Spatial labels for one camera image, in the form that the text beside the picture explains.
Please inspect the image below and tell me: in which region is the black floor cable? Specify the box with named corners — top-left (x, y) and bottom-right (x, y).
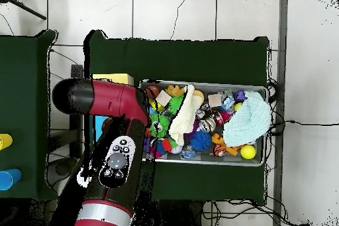
top-left (267, 119), bottom-right (339, 129)

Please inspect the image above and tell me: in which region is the orange tiger plush toy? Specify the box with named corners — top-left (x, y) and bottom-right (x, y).
top-left (212, 143), bottom-right (227, 158)

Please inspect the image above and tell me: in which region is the cream waffle cloth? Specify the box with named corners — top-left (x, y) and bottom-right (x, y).
top-left (168, 84), bottom-right (205, 146)

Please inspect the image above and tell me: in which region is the brown toy football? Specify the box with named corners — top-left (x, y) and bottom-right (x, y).
top-left (146, 84), bottom-right (161, 99)

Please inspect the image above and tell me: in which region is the wooden box with three holes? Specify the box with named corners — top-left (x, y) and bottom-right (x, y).
top-left (89, 73), bottom-right (135, 144)

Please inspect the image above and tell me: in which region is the blue cylinder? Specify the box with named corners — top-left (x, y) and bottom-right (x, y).
top-left (0, 168), bottom-right (23, 192)

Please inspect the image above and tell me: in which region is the shallow wire mesh bin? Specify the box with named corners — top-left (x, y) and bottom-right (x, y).
top-left (140, 79), bottom-right (268, 167)

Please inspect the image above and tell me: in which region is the small green spiky ball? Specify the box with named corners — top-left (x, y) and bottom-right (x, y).
top-left (168, 94), bottom-right (185, 115)

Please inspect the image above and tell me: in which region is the yellow ball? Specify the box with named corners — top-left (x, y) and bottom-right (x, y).
top-left (240, 144), bottom-right (257, 160)

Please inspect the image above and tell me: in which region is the blue spiky ball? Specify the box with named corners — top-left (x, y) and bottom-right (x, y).
top-left (189, 131), bottom-right (213, 152)

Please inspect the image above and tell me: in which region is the mint green waffle cloth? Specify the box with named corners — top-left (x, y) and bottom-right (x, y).
top-left (222, 90), bottom-right (272, 148)

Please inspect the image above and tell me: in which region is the black upright panel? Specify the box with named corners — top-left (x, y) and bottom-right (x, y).
top-left (70, 64), bottom-right (85, 160)

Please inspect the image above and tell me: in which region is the black tripod leg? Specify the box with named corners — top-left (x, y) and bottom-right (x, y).
top-left (0, 0), bottom-right (48, 21)

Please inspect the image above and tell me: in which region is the yellow cylinder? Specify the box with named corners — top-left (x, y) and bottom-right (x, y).
top-left (0, 133), bottom-right (13, 151)

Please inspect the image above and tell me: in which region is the dark green table cloth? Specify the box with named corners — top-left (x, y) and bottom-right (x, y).
top-left (0, 29), bottom-right (61, 201)
top-left (83, 29), bottom-right (271, 205)

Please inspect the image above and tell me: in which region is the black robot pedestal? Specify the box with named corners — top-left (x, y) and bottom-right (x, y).
top-left (156, 199), bottom-right (205, 226)

